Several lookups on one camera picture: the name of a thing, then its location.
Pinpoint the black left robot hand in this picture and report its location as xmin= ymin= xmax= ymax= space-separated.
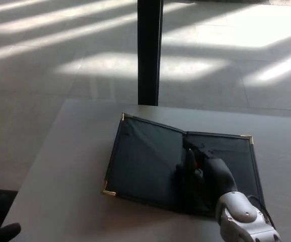
xmin=0 ymin=214 xmax=22 ymax=242

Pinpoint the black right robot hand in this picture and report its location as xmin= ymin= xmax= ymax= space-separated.
xmin=175 ymin=148 xmax=239 ymax=203

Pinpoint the black USC leather diary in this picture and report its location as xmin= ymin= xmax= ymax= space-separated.
xmin=101 ymin=112 xmax=268 ymax=219

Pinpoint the black vertical pillar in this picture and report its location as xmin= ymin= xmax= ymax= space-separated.
xmin=136 ymin=0 xmax=165 ymax=106

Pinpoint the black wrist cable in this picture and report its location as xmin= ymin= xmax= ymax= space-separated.
xmin=248 ymin=195 xmax=275 ymax=225

